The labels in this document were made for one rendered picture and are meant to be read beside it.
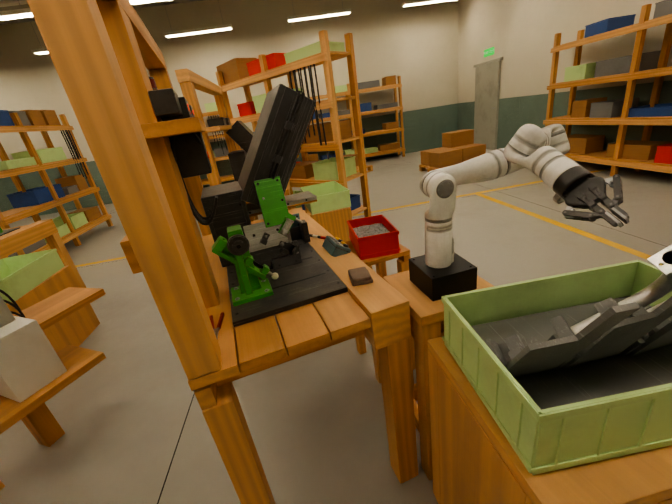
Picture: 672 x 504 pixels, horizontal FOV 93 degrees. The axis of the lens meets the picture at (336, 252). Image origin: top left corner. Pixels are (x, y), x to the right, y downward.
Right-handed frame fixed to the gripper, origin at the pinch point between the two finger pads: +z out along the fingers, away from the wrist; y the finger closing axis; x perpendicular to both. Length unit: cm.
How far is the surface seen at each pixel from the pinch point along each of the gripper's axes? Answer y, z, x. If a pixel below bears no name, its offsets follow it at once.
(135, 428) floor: -233, -43, -16
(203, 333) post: -87, -14, -47
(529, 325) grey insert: -30.7, 1.9, 24.4
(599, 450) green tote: -31.1, 33.6, 6.1
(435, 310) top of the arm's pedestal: -50, -14, 15
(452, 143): -1, -543, 458
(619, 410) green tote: -23.3, 29.4, 1.7
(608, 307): -13.0, 16.6, -9.3
